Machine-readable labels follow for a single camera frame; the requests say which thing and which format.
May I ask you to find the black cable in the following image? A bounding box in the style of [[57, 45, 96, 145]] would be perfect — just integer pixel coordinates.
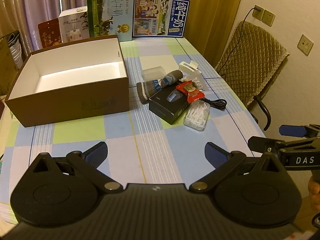
[[199, 97, 227, 110]]

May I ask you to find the translucent plastic container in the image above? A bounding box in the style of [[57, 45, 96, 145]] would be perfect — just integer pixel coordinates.
[[142, 66, 166, 81]]

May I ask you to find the white cardboard box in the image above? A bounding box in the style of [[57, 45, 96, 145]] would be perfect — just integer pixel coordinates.
[[5, 34, 130, 128]]

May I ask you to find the clear box of floss picks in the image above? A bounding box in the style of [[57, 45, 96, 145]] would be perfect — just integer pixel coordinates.
[[183, 100, 210, 132]]

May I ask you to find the checked tablecloth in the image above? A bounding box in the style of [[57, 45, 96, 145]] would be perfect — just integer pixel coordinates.
[[0, 36, 269, 228]]

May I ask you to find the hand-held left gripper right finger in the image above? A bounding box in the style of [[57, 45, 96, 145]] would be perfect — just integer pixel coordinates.
[[189, 142, 288, 193]]

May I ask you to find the chair with quilted cover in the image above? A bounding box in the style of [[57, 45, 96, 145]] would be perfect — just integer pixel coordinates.
[[214, 20, 290, 131]]

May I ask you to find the charger with dark cable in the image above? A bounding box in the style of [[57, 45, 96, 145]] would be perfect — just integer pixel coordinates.
[[219, 5, 263, 79]]

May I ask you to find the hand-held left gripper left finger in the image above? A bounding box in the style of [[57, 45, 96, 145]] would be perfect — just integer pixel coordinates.
[[26, 141, 124, 194]]

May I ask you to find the white humidifier box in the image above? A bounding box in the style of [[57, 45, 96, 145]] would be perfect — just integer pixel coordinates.
[[58, 6, 90, 43]]

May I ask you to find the red gift box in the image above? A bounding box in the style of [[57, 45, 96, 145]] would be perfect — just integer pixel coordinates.
[[38, 19, 62, 49]]

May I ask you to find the blue milk carton box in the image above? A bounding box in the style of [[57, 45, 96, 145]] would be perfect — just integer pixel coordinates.
[[132, 0, 190, 38]]

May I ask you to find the white hair claw clip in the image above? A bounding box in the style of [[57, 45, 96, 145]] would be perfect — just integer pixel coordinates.
[[178, 60, 202, 75]]

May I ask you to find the wall socket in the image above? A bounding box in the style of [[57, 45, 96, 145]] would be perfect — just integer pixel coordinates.
[[252, 4, 265, 22], [261, 9, 276, 27], [297, 34, 314, 56]]

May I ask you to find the purple curtain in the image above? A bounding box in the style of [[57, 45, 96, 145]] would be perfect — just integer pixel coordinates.
[[0, 0, 137, 53]]

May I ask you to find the grey knitted sock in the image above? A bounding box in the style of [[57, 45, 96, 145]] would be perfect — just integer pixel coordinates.
[[136, 70, 184, 105]]

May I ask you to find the person's right hand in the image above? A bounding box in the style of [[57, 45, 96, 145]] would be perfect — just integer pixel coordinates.
[[307, 176, 320, 211]]

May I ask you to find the wooden door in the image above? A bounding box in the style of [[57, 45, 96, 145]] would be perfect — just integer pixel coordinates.
[[176, 0, 247, 67]]

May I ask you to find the green milk carton box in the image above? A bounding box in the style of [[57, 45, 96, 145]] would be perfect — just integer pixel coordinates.
[[86, 0, 135, 42]]

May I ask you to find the stack of white bowls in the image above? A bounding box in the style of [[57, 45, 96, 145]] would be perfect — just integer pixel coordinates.
[[9, 32, 23, 69]]

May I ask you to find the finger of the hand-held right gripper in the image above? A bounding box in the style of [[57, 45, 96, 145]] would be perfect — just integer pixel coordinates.
[[247, 136, 282, 153], [279, 124, 310, 138]]

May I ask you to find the bag of cotton swabs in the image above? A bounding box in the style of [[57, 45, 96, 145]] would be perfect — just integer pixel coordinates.
[[179, 74, 210, 92]]

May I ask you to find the red snack packet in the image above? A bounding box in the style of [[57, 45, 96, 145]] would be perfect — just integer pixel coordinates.
[[175, 80, 205, 103]]

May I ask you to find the black shaver box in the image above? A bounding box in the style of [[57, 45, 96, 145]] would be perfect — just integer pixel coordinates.
[[148, 88, 193, 125]]

